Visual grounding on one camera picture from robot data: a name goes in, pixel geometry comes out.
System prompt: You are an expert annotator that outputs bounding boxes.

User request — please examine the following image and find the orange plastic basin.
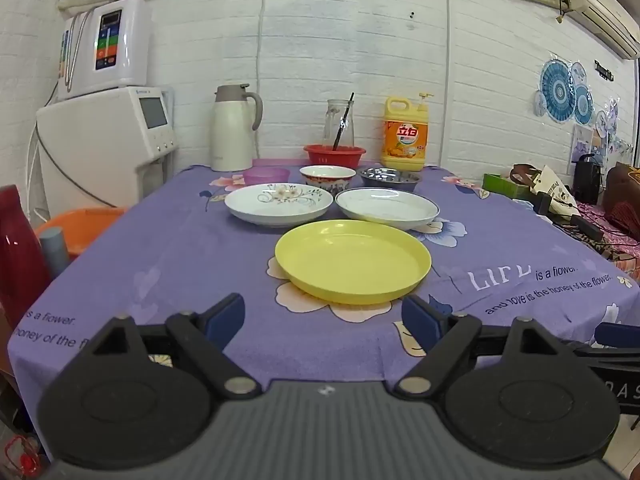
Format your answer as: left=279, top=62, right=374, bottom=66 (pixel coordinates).
left=34, top=207, right=126, bottom=261

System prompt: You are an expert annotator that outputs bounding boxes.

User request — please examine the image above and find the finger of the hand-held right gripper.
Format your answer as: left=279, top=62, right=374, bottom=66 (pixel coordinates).
left=594, top=322, right=640, bottom=349

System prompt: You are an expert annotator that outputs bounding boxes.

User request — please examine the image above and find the white patterned ceramic bowl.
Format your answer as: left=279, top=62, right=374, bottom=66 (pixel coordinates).
left=299, top=165, right=357, bottom=197

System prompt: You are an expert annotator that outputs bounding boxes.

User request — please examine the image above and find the green box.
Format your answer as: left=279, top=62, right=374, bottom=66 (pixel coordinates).
left=482, top=173, right=531, bottom=200

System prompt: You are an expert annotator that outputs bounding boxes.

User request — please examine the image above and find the white paper bag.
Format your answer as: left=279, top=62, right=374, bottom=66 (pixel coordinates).
left=510, top=162, right=576, bottom=211

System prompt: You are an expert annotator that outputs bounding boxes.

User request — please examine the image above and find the white water ionizer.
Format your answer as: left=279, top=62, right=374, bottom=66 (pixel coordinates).
left=57, top=0, right=152, bottom=101

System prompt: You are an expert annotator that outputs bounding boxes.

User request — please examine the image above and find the grey cylinder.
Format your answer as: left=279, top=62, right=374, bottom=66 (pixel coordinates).
left=39, top=227, right=71, bottom=278

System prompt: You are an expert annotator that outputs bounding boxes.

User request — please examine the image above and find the black stirring stick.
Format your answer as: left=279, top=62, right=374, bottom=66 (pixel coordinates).
left=332, top=92, right=355, bottom=151

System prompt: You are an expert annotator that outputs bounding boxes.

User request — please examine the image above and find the black power adapter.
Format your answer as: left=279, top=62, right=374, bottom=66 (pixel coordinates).
left=569, top=212, right=606, bottom=241

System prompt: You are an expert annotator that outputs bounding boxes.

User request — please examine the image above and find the red mesh bag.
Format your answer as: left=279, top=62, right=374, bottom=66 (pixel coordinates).
left=605, top=200, right=640, bottom=238

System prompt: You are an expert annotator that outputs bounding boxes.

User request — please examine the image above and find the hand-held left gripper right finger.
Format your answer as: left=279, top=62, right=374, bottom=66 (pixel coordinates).
left=394, top=294, right=576, bottom=401

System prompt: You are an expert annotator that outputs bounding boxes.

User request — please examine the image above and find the blue paper fan decoration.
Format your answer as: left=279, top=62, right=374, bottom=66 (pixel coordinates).
left=532, top=57, right=596, bottom=126

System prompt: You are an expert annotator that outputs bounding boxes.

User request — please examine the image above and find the black kettle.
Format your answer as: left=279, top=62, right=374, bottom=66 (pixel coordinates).
left=572, top=154, right=607, bottom=205

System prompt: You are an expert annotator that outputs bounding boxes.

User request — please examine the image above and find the white water dispenser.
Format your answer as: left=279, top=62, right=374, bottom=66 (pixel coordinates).
left=36, top=86, right=179, bottom=211

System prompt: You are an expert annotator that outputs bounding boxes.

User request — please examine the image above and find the brown bag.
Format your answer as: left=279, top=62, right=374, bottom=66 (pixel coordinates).
left=602, top=162, right=640, bottom=211

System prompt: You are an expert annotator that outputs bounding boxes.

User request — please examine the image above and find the white blue-rimmed plate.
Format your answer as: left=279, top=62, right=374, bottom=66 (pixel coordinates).
left=335, top=187, right=441, bottom=232

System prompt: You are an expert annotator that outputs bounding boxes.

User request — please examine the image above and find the yellow detergent bottle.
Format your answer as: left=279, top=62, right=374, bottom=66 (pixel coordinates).
left=382, top=92, right=435, bottom=169

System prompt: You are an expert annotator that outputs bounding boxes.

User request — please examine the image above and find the white thermos jug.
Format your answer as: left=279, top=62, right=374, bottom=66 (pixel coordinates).
left=209, top=84, right=264, bottom=173

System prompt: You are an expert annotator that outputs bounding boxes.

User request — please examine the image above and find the yellow plastic plate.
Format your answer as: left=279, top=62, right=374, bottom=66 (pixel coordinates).
left=274, top=219, right=432, bottom=306

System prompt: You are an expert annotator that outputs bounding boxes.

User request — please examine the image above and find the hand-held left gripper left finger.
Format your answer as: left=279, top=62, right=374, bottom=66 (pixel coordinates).
left=90, top=293, right=263, bottom=402

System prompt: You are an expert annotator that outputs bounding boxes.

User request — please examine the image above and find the purple floral tablecloth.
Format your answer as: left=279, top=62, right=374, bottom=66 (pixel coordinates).
left=7, top=162, right=633, bottom=461

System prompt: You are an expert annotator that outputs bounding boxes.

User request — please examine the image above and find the stainless steel bowl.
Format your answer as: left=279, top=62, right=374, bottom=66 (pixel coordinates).
left=358, top=167, right=423, bottom=193

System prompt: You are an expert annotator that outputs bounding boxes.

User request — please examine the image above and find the white floral plate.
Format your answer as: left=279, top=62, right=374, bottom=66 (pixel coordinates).
left=224, top=183, right=334, bottom=228

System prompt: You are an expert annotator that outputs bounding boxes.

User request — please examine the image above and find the red plastic basket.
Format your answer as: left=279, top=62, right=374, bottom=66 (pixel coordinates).
left=303, top=144, right=367, bottom=170

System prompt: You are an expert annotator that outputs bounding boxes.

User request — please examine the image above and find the glass jar with stick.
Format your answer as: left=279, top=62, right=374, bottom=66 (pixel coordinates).
left=324, top=99, right=356, bottom=150

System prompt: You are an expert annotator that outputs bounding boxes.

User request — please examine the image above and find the pink plastic bowl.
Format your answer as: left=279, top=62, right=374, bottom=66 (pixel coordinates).
left=243, top=167, right=291, bottom=187

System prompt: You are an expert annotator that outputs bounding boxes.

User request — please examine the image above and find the white air conditioner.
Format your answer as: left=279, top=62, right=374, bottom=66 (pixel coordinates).
left=557, top=0, right=640, bottom=59

